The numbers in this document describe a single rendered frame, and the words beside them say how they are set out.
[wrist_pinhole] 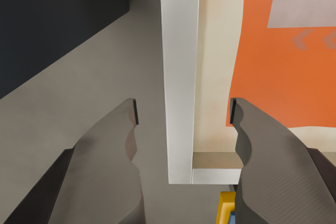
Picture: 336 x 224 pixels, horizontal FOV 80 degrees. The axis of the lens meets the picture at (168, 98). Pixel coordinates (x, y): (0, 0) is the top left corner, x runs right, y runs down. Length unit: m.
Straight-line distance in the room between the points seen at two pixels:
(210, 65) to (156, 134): 1.35
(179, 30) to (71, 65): 1.26
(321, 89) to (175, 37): 0.22
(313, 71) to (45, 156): 1.98
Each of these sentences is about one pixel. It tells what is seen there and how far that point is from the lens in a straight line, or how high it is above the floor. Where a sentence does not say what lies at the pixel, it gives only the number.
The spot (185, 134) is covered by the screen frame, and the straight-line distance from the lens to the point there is 0.28.
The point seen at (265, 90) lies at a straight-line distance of 0.31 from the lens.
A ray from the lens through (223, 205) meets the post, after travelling 0.49.
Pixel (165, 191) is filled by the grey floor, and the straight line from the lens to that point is 2.11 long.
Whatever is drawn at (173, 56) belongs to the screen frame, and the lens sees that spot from 0.23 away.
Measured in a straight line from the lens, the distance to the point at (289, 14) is 0.28.
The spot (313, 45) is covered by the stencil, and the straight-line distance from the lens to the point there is 0.31.
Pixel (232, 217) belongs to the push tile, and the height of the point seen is 0.97.
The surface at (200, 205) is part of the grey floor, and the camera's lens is 2.30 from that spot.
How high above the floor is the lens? 1.20
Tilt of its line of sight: 60 degrees down
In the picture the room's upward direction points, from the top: 177 degrees counter-clockwise
